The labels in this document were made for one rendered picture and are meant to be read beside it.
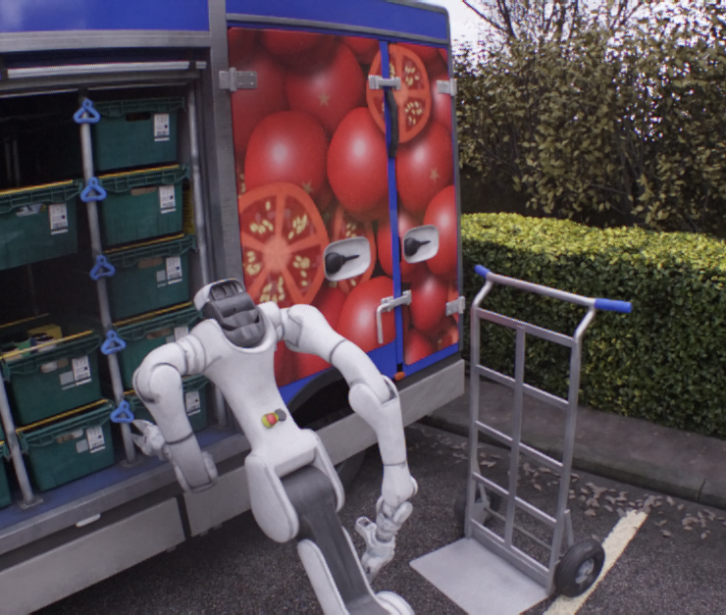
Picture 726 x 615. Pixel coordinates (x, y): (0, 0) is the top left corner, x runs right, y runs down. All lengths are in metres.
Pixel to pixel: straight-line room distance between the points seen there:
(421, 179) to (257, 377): 1.84
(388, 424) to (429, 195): 1.81
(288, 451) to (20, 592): 1.22
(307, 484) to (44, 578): 1.15
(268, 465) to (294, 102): 1.53
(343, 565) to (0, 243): 1.46
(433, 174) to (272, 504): 2.12
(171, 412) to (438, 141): 2.20
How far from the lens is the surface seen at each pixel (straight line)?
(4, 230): 2.19
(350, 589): 1.71
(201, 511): 2.62
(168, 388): 1.54
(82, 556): 2.43
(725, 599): 2.88
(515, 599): 2.69
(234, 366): 1.58
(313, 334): 1.72
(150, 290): 2.45
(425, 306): 3.31
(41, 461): 2.40
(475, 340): 2.59
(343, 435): 3.05
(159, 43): 2.28
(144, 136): 2.42
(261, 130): 2.50
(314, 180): 2.67
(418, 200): 3.19
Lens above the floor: 1.78
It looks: 16 degrees down
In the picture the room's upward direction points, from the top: 3 degrees counter-clockwise
